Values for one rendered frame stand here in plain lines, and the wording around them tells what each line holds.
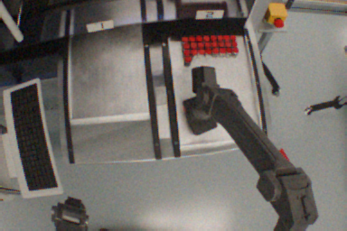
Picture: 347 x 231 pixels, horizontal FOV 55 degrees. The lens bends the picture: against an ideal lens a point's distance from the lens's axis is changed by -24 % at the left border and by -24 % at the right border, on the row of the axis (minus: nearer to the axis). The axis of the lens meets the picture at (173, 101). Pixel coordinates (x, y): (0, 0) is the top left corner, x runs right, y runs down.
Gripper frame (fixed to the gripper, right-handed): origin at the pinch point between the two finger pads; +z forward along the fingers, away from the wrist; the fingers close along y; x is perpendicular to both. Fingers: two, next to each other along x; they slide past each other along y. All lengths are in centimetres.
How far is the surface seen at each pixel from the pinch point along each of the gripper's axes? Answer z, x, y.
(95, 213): 93, 55, -15
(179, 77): 4.1, -1.0, 15.3
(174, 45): 4.1, -3.7, 25.7
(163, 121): 4.2, 8.6, 4.3
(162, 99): 2.4, 6.6, 10.2
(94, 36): 4.3, 20.1, 39.9
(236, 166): 92, -27, -16
